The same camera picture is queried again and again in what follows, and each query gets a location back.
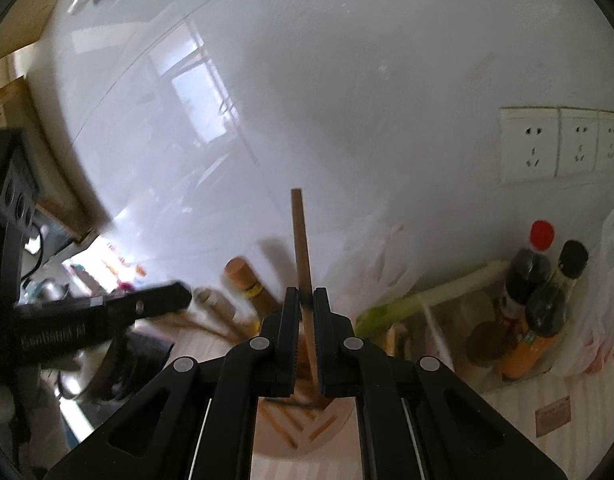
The brown paper card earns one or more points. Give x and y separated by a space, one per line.
553 415

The row of colourful containers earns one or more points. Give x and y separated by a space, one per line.
112 265

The orange wooden chopstick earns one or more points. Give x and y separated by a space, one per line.
323 426
282 425

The black-capped orange-label bottle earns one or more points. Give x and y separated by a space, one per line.
542 325

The brown-capped dark sauce bottle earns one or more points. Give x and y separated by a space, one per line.
249 285

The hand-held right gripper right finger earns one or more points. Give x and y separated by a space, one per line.
324 350

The dark brown wooden chopstick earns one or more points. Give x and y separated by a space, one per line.
301 240

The white utensil holder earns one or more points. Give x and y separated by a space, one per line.
297 435

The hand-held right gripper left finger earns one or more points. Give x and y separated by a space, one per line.
287 350

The clear bag with food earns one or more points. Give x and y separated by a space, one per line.
462 340

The clear plastic bag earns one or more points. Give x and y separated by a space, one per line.
382 260

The green leek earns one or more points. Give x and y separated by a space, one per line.
437 295

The white wall socket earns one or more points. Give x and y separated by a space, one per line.
529 145
609 140
578 142

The white plastic bag red print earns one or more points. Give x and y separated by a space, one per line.
604 310

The red-capped dark sauce bottle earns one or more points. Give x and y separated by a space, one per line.
524 275

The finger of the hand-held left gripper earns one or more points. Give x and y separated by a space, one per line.
107 312

